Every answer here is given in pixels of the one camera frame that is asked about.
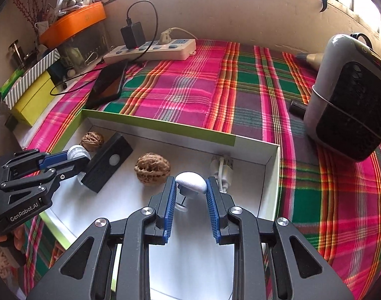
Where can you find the white green cardboard box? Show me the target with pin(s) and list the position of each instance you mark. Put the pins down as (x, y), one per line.
(193, 150)

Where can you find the black phone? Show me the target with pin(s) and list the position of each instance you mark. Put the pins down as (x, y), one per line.
(107, 84)

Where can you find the white round cap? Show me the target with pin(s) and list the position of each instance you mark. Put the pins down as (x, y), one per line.
(78, 153)

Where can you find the white power plug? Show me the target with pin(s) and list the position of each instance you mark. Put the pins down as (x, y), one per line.
(166, 36)

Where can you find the bright green packet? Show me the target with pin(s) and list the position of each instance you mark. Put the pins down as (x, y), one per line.
(10, 82)

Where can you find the black charger adapter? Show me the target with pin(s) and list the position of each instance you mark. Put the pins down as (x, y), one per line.
(132, 36)

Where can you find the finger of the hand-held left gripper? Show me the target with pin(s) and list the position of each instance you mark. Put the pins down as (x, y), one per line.
(52, 160)
(71, 167)

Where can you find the orange storage box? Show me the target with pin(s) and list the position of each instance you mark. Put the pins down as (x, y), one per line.
(74, 22)

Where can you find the white striped box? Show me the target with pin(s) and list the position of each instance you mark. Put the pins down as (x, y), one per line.
(31, 75)

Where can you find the beige power strip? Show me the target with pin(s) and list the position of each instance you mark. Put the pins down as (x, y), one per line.
(165, 53)

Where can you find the clear glass tank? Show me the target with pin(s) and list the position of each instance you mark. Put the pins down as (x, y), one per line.
(84, 48)

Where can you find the red branch decoration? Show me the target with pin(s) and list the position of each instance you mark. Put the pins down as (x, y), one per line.
(31, 9)

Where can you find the pink green plaid blanket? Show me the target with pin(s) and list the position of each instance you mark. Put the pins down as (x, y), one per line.
(190, 87)

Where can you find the black rectangular sensor device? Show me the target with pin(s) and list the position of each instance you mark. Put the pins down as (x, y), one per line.
(106, 162)

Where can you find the black plug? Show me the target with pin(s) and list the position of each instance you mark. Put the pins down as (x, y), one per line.
(298, 107)

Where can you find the grey black space heater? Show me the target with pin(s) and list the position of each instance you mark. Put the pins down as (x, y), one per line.
(350, 100)

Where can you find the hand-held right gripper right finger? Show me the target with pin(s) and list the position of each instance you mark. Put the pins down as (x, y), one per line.
(214, 209)

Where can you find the brown walnut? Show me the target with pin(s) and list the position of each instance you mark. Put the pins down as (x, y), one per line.
(92, 139)
(153, 167)

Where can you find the steel flask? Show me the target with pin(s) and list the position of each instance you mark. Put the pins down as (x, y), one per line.
(16, 53)

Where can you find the white suction cup hook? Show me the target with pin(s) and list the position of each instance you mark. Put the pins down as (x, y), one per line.
(190, 181)

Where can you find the person's left hand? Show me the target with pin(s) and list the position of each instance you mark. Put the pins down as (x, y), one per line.
(19, 239)

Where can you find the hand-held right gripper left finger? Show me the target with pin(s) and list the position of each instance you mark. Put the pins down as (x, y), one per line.
(168, 209)

